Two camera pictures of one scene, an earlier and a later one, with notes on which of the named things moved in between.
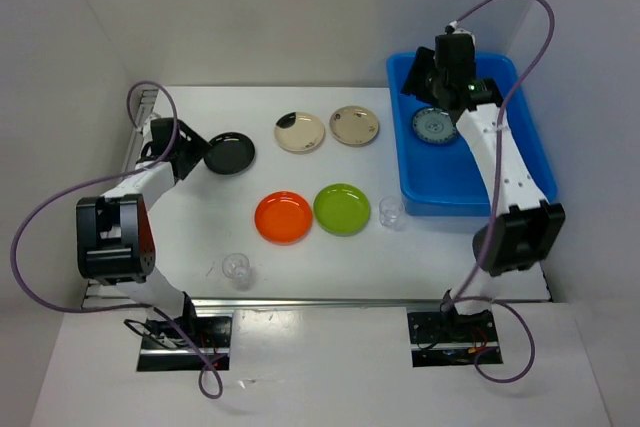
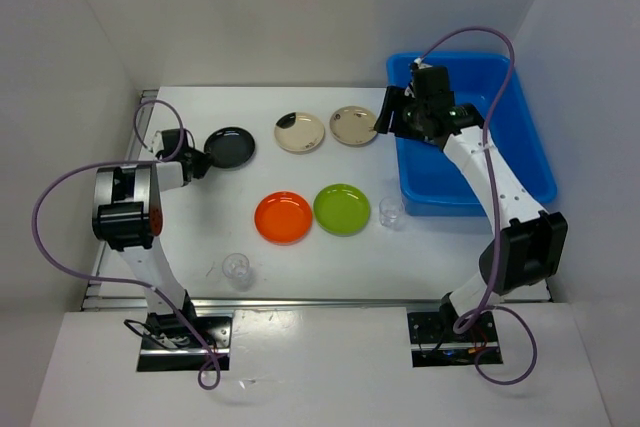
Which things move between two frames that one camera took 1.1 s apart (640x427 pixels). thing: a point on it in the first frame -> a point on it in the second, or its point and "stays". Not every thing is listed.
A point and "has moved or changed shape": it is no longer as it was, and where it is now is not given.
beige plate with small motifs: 353,125 stays
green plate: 342,210 stays
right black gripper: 420,66 -> 394,100
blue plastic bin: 447,178 stays
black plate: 230,153 has moved or changed shape
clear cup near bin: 391,212 stays
